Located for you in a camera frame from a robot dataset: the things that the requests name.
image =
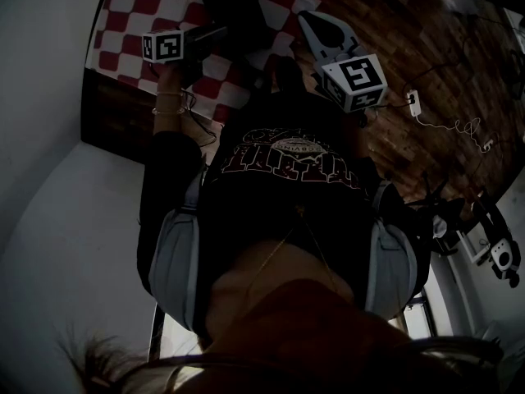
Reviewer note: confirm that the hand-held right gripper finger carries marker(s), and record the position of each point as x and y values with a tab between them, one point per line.
348	39
313	41

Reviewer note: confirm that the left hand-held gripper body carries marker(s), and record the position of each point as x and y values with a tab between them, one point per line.
162	47

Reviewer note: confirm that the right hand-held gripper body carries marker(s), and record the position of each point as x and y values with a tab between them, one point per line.
357	80

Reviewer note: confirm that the person's right forearm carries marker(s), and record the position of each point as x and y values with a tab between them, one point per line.
354	138

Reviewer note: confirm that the person's left forearm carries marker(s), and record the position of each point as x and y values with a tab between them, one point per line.
168	82

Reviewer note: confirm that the red white checkered tablecloth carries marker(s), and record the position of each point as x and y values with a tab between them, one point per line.
135	15

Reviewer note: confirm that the person's legs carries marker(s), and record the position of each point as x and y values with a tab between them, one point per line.
287	76

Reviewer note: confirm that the white power strip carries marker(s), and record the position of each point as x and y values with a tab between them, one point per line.
413	102

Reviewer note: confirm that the black telephone base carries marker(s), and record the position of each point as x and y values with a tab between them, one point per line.
246	10

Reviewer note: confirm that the black office chair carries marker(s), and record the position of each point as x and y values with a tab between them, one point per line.
439	212

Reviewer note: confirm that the black printed t-shirt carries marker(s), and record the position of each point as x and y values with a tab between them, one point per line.
287	220

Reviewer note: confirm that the grey vest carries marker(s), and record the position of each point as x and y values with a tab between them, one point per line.
176	261

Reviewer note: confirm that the white and black device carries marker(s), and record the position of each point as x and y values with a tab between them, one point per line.
502	257

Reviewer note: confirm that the person's face and neck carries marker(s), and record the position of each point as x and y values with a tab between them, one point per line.
295	310

